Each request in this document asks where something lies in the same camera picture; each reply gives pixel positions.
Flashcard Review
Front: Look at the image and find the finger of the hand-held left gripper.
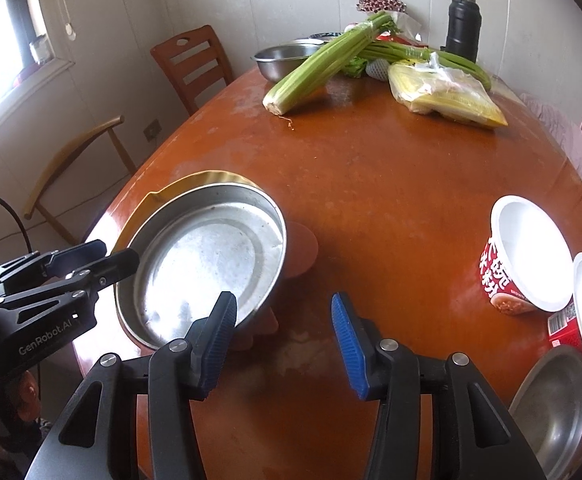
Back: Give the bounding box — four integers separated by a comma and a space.
0, 248, 140, 326
0, 240, 108, 289

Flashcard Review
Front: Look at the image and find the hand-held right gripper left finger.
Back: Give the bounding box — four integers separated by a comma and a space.
31, 291, 238, 480

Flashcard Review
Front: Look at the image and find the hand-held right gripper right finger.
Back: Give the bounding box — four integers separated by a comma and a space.
331, 292, 544, 480

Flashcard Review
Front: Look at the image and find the round steel pan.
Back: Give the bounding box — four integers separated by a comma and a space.
113, 183, 288, 351

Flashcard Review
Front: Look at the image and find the orange flower-shaped plate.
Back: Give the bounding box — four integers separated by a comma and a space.
231, 220, 320, 352

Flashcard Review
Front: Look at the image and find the yellow ribbed plate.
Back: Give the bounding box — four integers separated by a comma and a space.
110, 170, 258, 257

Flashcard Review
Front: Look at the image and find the large steel bowl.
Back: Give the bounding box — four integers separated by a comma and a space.
508, 345, 582, 468

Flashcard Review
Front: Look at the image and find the person's left hand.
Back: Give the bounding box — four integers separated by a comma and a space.
13, 369, 42, 418

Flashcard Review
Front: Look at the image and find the light wooden chair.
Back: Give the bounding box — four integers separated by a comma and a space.
23, 116, 136, 246

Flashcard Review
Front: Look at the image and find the window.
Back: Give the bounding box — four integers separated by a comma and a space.
0, 0, 76, 126

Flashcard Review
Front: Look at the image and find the brown wooden chair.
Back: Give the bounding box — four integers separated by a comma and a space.
151, 25, 235, 117

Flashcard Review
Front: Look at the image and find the clear bag of yellow food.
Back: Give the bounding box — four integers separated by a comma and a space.
387, 52, 509, 131

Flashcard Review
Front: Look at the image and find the small steel bowl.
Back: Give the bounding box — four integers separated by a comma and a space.
251, 42, 326, 83

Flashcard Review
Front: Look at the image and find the celery bunch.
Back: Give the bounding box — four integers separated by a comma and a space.
262, 10, 396, 116

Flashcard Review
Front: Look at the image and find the green vegetable bundle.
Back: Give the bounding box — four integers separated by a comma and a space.
356, 42, 492, 91

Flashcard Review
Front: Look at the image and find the black thermos bottle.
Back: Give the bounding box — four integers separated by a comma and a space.
445, 0, 482, 63

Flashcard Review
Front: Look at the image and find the wrapped bouquet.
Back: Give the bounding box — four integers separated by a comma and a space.
357, 0, 408, 15

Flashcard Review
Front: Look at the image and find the black cable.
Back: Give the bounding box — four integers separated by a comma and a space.
0, 192, 34, 256

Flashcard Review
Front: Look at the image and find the white pull cord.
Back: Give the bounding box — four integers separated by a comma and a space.
51, 0, 78, 41

